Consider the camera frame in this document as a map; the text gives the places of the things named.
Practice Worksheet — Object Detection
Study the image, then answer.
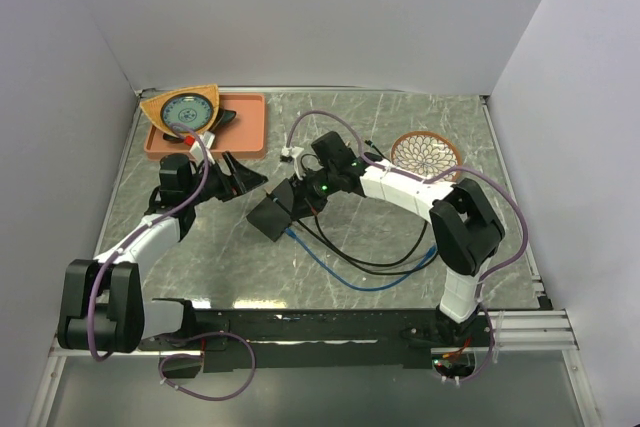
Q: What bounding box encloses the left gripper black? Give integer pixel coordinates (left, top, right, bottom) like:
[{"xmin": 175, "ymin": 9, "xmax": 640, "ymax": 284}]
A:
[{"xmin": 185, "ymin": 151, "xmax": 267, "ymax": 206}]

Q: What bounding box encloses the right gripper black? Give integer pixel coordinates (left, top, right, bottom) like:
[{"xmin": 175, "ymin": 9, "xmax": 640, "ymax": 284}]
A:
[{"xmin": 289, "ymin": 166, "xmax": 340, "ymax": 221}]

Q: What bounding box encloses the black network switch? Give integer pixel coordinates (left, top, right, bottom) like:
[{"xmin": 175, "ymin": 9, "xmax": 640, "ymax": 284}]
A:
[{"xmin": 246, "ymin": 195, "xmax": 292, "ymax": 242}]

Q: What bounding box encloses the blue ethernet cable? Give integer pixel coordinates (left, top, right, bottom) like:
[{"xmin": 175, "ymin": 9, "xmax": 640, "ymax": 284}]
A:
[{"xmin": 283, "ymin": 227, "xmax": 439, "ymax": 293}]

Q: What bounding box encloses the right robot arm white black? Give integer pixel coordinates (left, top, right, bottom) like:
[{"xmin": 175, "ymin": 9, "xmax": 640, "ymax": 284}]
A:
[{"xmin": 266, "ymin": 131, "xmax": 505, "ymax": 346}]

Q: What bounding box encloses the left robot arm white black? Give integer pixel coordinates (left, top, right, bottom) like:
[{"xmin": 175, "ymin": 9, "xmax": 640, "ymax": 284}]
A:
[{"xmin": 57, "ymin": 153, "xmax": 267, "ymax": 356}]

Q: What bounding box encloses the salmon pink tray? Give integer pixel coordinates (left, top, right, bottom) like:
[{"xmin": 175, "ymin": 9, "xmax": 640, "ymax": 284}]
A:
[{"xmin": 144, "ymin": 93, "xmax": 267, "ymax": 161}]

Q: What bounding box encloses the black dish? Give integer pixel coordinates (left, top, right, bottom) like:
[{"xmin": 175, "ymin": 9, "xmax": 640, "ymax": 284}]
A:
[{"xmin": 162, "ymin": 108, "xmax": 237, "ymax": 144}]

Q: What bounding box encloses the blue patterned round plate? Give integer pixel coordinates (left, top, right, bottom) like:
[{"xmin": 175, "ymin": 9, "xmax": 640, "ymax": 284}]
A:
[{"xmin": 160, "ymin": 93, "xmax": 215, "ymax": 131}]

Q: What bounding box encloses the flower patterned brown bowl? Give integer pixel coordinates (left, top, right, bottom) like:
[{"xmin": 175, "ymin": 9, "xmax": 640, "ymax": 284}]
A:
[{"xmin": 391, "ymin": 131, "xmax": 461, "ymax": 178}]

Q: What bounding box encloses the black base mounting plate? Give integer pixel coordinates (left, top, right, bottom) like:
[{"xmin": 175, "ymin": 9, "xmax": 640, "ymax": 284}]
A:
[{"xmin": 137, "ymin": 296, "xmax": 554, "ymax": 374}]

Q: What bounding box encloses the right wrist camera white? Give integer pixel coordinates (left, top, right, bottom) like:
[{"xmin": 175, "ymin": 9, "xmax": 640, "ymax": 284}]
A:
[{"xmin": 280, "ymin": 146, "xmax": 304, "ymax": 180}]

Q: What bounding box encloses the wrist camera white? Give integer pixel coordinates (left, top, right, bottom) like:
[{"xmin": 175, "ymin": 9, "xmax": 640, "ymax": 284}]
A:
[
  {"xmin": 280, "ymin": 146, "xmax": 304, "ymax": 180},
  {"xmin": 184, "ymin": 131, "xmax": 215, "ymax": 163}
]

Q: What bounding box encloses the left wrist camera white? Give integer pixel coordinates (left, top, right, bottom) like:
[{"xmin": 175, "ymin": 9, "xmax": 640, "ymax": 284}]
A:
[{"xmin": 184, "ymin": 131, "xmax": 215, "ymax": 163}]

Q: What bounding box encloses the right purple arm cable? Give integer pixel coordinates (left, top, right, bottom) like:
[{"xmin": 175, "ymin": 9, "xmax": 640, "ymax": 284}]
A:
[{"xmin": 287, "ymin": 110, "xmax": 530, "ymax": 384}]

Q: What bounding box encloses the aluminium rail frame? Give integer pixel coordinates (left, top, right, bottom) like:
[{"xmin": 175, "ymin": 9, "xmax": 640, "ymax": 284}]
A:
[{"xmin": 27, "ymin": 86, "xmax": 601, "ymax": 427}]

